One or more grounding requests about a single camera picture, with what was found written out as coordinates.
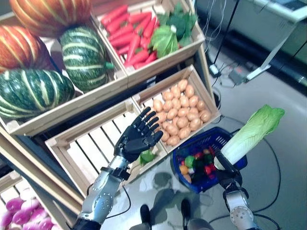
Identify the blue plastic shopping basket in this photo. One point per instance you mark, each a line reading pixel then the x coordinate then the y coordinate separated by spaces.
pixel 208 139

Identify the wooden display shelf frame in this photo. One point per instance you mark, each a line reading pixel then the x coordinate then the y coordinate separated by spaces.
pixel 36 166

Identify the wooden crate holding onions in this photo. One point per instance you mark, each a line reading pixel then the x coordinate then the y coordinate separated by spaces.
pixel 9 179

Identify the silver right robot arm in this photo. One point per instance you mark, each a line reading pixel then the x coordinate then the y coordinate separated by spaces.
pixel 239 213

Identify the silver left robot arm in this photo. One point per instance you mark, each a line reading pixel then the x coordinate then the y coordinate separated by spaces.
pixel 103 196

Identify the red orange carrot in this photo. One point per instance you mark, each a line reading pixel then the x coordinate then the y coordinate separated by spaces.
pixel 151 57
pixel 122 39
pixel 142 25
pixel 149 27
pixel 136 57
pixel 114 15
pixel 121 32
pixel 117 22
pixel 145 43
pixel 132 48
pixel 139 17
pixel 123 49

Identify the orange toy fruit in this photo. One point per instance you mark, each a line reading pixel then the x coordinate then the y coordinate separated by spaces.
pixel 183 169

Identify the green striped pumpkin with stem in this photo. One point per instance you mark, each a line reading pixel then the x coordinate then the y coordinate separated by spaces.
pixel 84 57

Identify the white desk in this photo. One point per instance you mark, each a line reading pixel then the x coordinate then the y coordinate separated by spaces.
pixel 278 46

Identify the wooden crate holding pumpkins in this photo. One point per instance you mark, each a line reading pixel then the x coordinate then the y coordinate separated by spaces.
pixel 72 103

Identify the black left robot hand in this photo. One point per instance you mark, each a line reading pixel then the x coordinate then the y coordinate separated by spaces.
pixel 134 141

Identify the dark green leafy vegetable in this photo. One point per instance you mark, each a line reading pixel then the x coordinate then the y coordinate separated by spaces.
pixel 184 24

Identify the light green toy vegetable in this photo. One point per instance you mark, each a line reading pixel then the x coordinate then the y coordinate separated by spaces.
pixel 189 161

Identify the light green lettuce head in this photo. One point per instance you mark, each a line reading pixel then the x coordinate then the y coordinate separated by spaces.
pixel 164 40

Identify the black tripod pole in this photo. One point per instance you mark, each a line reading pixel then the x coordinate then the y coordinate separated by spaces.
pixel 226 31

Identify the tan potato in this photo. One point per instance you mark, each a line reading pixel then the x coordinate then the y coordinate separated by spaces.
pixel 173 141
pixel 195 123
pixel 172 129
pixel 205 116
pixel 184 133
pixel 165 136
pixel 182 122

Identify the orange striped pumpkin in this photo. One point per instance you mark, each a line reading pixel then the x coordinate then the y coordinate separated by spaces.
pixel 48 16
pixel 19 48

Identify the wooden crate holding potatoes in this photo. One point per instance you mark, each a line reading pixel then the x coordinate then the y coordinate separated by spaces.
pixel 168 83

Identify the grey floor box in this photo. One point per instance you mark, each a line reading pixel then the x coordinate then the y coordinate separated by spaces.
pixel 237 76

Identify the white green napa cabbage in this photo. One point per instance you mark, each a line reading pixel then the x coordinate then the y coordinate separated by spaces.
pixel 249 136
pixel 146 157

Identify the wooden crate holding carrots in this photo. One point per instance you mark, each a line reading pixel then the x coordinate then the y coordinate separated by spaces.
pixel 168 58

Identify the red toy apple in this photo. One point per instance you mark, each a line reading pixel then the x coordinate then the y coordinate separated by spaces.
pixel 197 155

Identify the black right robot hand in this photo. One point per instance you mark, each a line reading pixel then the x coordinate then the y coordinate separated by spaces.
pixel 227 176

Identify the dark green toy bell pepper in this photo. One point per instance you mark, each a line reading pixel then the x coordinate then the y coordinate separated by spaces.
pixel 208 158

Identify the red toy tomato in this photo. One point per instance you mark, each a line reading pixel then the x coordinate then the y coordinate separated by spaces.
pixel 207 169

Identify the wooden crate for cabbages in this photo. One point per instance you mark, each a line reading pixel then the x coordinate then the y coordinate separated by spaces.
pixel 96 143

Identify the brown toy onion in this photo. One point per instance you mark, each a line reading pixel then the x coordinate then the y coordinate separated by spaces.
pixel 187 178

